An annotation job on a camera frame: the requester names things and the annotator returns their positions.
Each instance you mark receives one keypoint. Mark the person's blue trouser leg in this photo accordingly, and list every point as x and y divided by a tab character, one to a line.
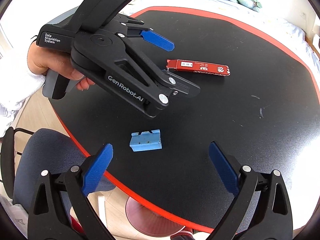
46	149

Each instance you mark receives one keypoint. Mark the small blue plastic block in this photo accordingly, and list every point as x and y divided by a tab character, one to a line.
146	141

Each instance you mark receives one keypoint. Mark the bed with blue sheet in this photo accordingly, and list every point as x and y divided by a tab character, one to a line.
290	35

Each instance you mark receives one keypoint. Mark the red black table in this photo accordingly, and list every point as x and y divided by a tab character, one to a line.
266	114

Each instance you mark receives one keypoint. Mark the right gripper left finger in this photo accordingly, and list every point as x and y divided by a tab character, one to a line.
84	181

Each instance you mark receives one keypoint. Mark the pink trash bin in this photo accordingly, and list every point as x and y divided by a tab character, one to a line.
148	222

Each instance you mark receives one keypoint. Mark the long red paper box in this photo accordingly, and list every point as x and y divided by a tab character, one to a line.
198	67

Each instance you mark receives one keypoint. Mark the person's left hand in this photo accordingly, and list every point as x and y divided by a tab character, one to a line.
40	60

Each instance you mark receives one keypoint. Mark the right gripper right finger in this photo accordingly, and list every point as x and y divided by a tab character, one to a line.
239	181

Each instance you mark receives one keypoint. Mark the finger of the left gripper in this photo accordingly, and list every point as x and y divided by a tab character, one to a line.
181	87
157	40

